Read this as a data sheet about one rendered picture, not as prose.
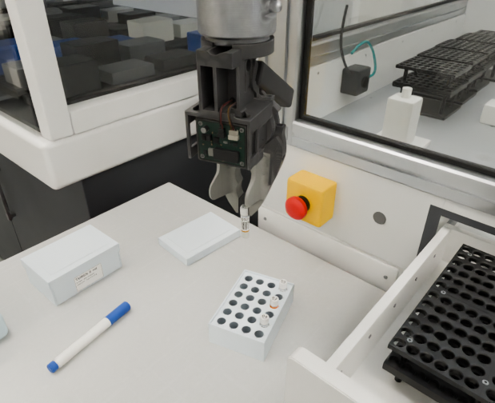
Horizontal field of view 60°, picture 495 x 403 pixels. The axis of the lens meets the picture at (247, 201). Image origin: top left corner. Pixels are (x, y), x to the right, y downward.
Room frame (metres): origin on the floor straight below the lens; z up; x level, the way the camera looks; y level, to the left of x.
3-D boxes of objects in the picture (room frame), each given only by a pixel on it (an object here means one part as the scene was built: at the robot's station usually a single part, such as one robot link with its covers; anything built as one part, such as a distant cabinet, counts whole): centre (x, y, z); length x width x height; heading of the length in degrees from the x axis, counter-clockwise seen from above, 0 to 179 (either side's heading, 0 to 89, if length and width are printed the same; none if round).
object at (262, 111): (0.43, 0.01, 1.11); 0.09 x 0.08 x 0.12; 156
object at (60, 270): (0.56, 0.29, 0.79); 0.13 x 0.09 x 0.05; 140
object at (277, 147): (0.44, -0.02, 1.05); 0.05 x 0.02 x 0.09; 66
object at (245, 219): (0.45, 0.00, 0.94); 0.01 x 0.01 x 0.05
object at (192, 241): (0.65, 0.09, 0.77); 0.13 x 0.09 x 0.02; 134
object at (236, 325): (0.45, -0.01, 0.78); 0.12 x 0.08 x 0.04; 156
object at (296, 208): (0.59, -0.08, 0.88); 0.04 x 0.03 x 0.04; 48
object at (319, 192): (0.61, -0.11, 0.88); 0.07 x 0.05 x 0.07; 48
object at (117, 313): (0.42, 0.22, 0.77); 0.14 x 0.02 x 0.02; 147
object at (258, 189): (0.42, -0.01, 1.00); 0.06 x 0.03 x 0.09; 156
